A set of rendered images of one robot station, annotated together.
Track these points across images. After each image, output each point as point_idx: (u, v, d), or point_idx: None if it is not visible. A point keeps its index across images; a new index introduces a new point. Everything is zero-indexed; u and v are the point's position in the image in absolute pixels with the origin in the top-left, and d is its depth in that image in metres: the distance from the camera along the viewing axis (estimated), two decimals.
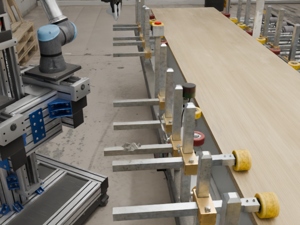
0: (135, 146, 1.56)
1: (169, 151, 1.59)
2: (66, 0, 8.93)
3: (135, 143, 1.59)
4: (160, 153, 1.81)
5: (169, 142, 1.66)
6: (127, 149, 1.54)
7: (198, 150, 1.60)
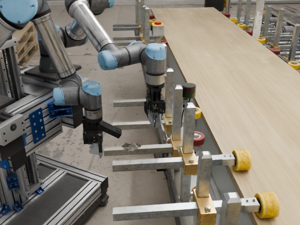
0: (135, 146, 1.56)
1: (169, 151, 1.59)
2: None
3: (135, 143, 1.59)
4: (160, 153, 1.81)
5: (169, 142, 1.66)
6: (127, 149, 1.54)
7: (198, 150, 1.60)
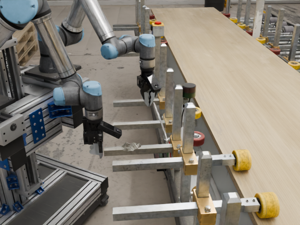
0: (135, 146, 1.56)
1: (169, 151, 1.59)
2: (66, 0, 8.93)
3: (135, 143, 1.59)
4: (160, 153, 1.81)
5: (169, 141, 1.65)
6: (127, 149, 1.54)
7: (198, 150, 1.60)
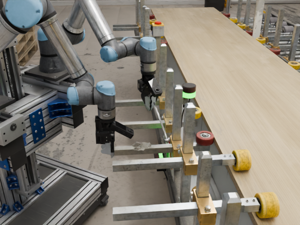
0: (146, 145, 1.56)
1: None
2: (66, 0, 8.93)
3: (145, 143, 1.59)
4: (160, 153, 1.81)
5: (169, 141, 1.65)
6: (138, 149, 1.55)
7: (208, 150, 1.60)
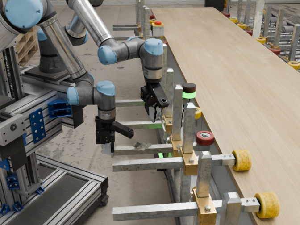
0: (146, 145, 1.56)
1: None
2: None
3: (145, 143, 1.59)
4: (160, 153, 1.81)
5: (169, 142, 1.66)
6: (138, 149, 1.55)
7: (209, 150, 1.60)
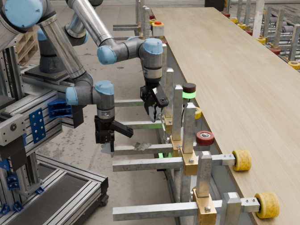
0: (146, 145, 1.56)
1: None
2: None
3: (145, 143, 1.59)
4: (160, 153, 1.81)
5: (169, 142, 1.66)
6: (138, 149, 1.55)
7: (209, 150, 1.60)
